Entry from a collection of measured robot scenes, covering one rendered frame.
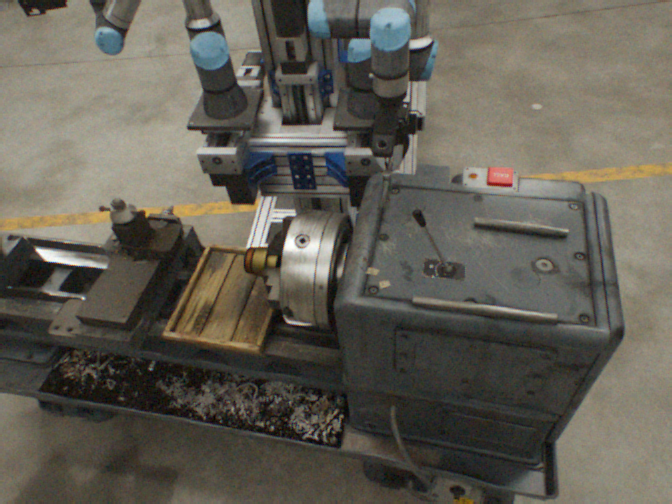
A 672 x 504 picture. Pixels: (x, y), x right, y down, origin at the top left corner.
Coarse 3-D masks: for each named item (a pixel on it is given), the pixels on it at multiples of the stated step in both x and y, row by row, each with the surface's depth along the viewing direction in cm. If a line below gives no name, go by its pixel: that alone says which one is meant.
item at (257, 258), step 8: (248, 248) 143; (256, 248) 143; (264, 248) 142; (248, 256) 141; (256, 256) 140; (264, 256) 139; (272, 256) 140; (280, 256) 144; (248, 264) 141; (256, 264) 140; (264, 264) 139; (272, 264) 140; (280, 264) 145; (248, 272) 142; (256, 272) 141
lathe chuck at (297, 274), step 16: (304, 224) 130; (320, 224) 129; (288, 240) 127; (320, 240) 126; (288, 256) 126; (304, 256) 125; (288, 272) 126; (304, 272) 125; (288, 288) 126; (304, 288) 125; (288, 304) 128; (304, 304) 127; (288, 320) 134; (304, 320) 132
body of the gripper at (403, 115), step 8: (376, 96) 108; (400, 96) 107; (392, 104) 108; (400, 104) 115; (408, 104) 116; (400, 112) 114; (408, 112) 118; (400, 120) 112; (408, 120) 119; (400, 128) 113; (400, 136) 114
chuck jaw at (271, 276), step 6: (264, 270) 139; (270, 270) 139; (276, 270) 138; (264, 276) 138; (270, 276) 137; (276, 276) 137; (264, 282) 140; (270, 282) 136; (276, 282) 136; (270, 288) 136; (276, 288) 134; (270, 294) 133; (276, 294) 133; (270, 300) 132; (276, 300) 132; (270, 306) 134; (276, 306) 134; (288, 312) 132
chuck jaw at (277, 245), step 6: (288, 216) 138; (288, 222) 136; (288, 228) 137; (276, 234) 138; (282, 234) 138; (276, 240) 139; (282, 240) 138; (270, 246) 139; (276, 246) 139; (282, 246) 139; (270, 252) 140; (276, 252) 140; (282, 252) 139
